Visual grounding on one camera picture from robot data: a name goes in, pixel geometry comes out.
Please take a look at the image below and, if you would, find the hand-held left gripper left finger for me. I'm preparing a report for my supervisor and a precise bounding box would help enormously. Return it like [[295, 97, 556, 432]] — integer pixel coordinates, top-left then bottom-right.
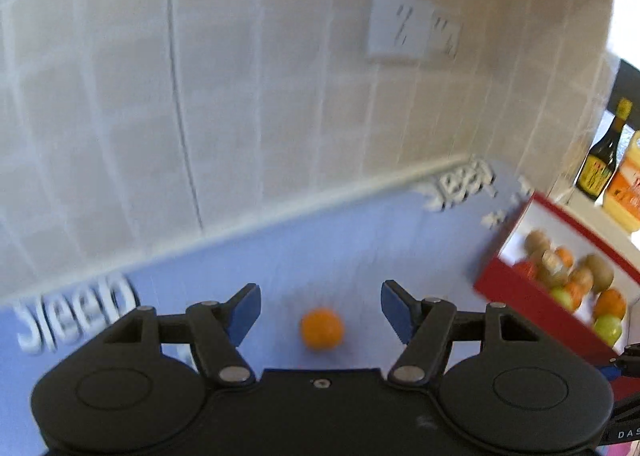
[[102, 283, 262, 384]]

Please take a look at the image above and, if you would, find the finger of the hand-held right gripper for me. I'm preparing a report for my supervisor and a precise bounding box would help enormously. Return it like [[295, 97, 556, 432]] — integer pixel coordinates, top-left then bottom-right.
[[597, 342, 640, 379]]

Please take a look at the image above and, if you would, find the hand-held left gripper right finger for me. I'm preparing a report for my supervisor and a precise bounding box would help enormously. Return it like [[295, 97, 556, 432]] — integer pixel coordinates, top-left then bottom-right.
[[381, 279, 541, 384]]

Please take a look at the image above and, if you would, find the green apple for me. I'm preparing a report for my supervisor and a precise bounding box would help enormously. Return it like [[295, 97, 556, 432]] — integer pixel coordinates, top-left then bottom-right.
[[549, 287, 576, 313], [592, 315, 623, 344]]

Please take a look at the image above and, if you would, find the large orange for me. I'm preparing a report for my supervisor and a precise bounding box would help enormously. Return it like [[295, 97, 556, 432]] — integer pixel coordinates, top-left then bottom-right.
[[593, 289, 627, 321]]

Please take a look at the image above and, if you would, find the small tangerine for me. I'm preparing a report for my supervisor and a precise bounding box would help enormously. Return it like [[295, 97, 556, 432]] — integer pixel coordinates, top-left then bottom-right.
[[300, 309, 345, 351]]

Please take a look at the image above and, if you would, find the red box white inside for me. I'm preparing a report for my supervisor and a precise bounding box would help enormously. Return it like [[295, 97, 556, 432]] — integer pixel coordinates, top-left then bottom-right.
[[474, 191, 640, 402]]

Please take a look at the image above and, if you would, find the red round fruit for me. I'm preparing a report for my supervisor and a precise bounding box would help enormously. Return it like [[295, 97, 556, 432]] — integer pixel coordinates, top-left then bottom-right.
[[512, 259, 541, 281]]

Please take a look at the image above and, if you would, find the blue printed mat pink edge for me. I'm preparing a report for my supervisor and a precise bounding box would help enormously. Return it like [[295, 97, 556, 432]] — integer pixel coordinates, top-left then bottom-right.
[[0, 159, 538, 456]]

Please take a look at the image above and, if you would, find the orange juice carton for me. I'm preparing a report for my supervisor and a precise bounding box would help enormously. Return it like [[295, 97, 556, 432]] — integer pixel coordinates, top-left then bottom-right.
[[601, 130, 640, 232]]

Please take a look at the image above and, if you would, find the dark sauce bottle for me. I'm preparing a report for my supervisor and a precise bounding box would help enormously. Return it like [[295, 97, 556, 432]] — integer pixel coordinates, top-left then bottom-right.
[[575, 99, 634, 202]]

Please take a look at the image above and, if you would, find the white wall socket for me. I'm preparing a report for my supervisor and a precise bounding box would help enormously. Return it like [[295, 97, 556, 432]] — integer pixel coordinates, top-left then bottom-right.
[[364, 0, 433, 62], [427, 6, 463, 61]]

